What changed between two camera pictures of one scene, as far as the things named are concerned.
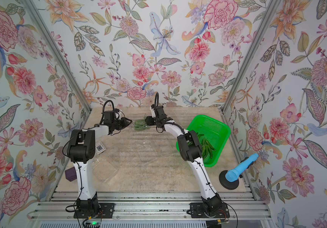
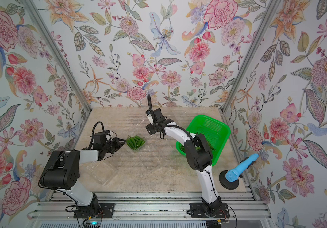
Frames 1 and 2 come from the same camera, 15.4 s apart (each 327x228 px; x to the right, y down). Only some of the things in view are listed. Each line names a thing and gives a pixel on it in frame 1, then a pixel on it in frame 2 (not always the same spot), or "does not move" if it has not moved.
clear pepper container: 147,151 → 150,161
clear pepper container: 140,124 → 135,142
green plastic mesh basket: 216,132 does not move
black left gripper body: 119,125 → 112,147
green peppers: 140,124 → 135,142
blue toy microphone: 233,175 does not move
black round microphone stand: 230,185 does not move
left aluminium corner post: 58,52 does not move
